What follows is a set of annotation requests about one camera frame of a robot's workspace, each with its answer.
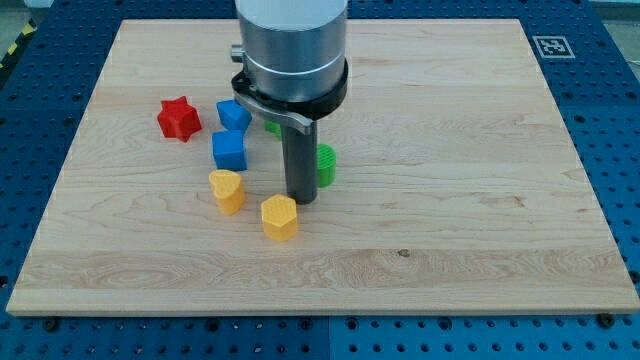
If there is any red star block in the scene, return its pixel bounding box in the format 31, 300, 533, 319
157, 96, 202, 142

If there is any white fiducial marker tag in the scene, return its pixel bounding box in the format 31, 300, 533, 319
533, 35, 575, 59

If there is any blue block upper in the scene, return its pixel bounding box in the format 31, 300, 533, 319
216, 100, 252, 133

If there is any yellow heart block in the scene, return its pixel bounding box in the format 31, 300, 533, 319
209, 170, 246, 215

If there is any wooden board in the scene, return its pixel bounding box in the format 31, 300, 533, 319
7, 19, 639, 316

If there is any yellow hexagon block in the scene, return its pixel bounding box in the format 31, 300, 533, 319
261, 194, 298, 242

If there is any green block behind rod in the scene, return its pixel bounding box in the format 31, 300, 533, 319
264, 121, 282, 140

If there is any blue cube block lower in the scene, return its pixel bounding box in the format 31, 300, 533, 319
212, 130, 247, 171

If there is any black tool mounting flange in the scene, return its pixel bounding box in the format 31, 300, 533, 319
231, 60, 348, 135

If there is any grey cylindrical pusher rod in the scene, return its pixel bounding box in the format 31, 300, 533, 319
282, 122, 318, 204

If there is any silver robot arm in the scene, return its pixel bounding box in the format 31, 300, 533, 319
231, 0, 349, 204

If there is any green cylinder block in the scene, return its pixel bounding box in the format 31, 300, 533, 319
317, 144, 337, 188

